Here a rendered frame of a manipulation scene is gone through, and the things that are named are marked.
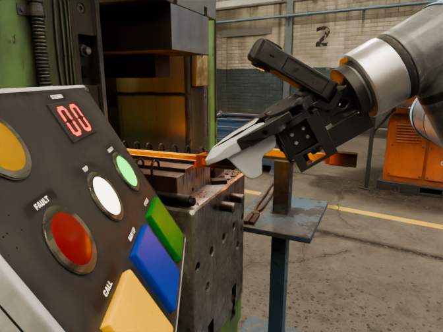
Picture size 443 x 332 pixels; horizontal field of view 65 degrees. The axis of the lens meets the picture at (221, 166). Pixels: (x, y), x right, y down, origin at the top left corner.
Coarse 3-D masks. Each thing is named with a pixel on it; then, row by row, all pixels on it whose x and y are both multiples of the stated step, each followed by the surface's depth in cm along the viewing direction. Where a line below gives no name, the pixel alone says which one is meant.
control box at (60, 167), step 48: (0, 96) 28; (48, 96) 36; (48, 144) 31; (96, 144) 42; (0, 192) 22; (48, 192) 27; (144, 192) 49; (0, 240) 20; (48, 240) 24; (96, 240) 30; (0, 288) 20; (48, 288) 22; (96, 288) 26; (144, 288) 33
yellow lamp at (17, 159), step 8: (0, 128) 25; (0, 136) 25; (8, 136) 26; (0, 144) 24; (8, 144) 25; (16, 144) 26; (0, 152) 24; (8, 152) 24; (16, 152) 25; (0, 160) 23; (8, 160) 24; (16, 160) 25; (24, 160) 26; (8, 168) 24; (16, 168) 25
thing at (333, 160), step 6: (276, 150) 120; (276, 156) 120; (282, 156) 119; (312, 156) 115; (318, 156) 114; (330, 156) 113; (336, 156) 112; (342, 156) 111; (348, 156) 110; (354, 156) 110; (330, 162) 113; (336, 162) 112; (342, 162) 112; (348, 162) 111; (354, 162) 110
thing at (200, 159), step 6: (132, 150) 100; (138, 150) 100; (144, 150) 100; (150, 150) 100; (162, 156) 96; (168, 156) 95; (174, 156) 95; (180, 156) 94; (186, 156) 93; (192, 156) 93; (198, 156) 91; (204, 156) 91; (198, 162) 91; (204, 162) 93; (216, 162) 91; (222, 162) 91; (228, 162) 90; (222, 168) 90; (228, 168) 90; (234, 168) 89
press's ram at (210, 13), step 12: (108, 0) 73; (120, 0) 72; (132, 0) 72; (144, 0) 72; (156, 0) 72; (168, 0) 73; (180, 0) 77; (192, 0) 83; (204, 0) 88; (204, 12) 91
